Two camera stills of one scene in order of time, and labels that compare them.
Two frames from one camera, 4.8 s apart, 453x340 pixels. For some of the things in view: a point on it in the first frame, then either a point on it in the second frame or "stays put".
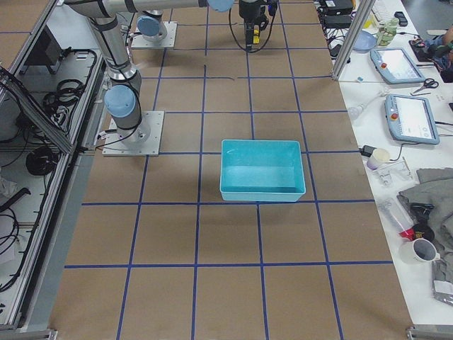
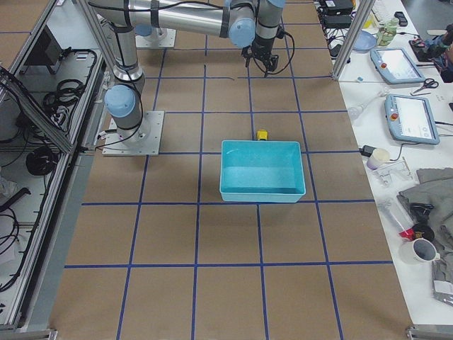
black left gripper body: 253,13 → 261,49
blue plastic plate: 365,42 stays put
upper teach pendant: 396,66 stays put
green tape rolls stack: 386,33 stays put
